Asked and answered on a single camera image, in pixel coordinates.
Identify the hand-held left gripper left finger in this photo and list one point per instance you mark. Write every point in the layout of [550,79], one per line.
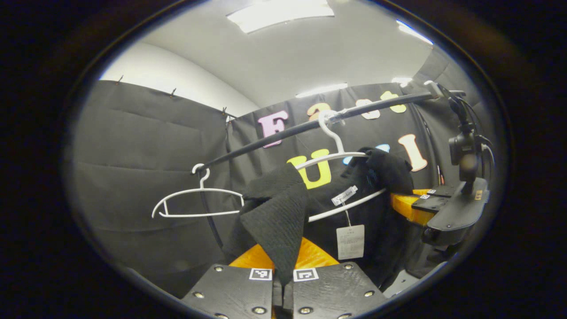
[230,292]

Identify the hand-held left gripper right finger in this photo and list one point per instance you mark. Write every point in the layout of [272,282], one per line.
[336,292]

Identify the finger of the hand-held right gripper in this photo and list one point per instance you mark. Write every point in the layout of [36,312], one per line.
[407,208]
[440,191]

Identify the black knit jacket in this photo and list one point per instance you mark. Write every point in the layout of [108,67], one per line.
[279,212]

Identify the white plastic hanger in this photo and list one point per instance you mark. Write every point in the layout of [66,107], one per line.
[328,157]
[203,189]

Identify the black metal clothes rack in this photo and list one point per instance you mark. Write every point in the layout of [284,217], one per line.
[248,149]

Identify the white paper hang tag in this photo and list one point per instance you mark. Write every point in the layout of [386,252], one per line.
[350,241]

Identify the black backdrop cloth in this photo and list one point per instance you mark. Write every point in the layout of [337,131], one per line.
[133,155]

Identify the large ceiling light panel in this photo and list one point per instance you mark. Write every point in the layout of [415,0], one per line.
[279,13]

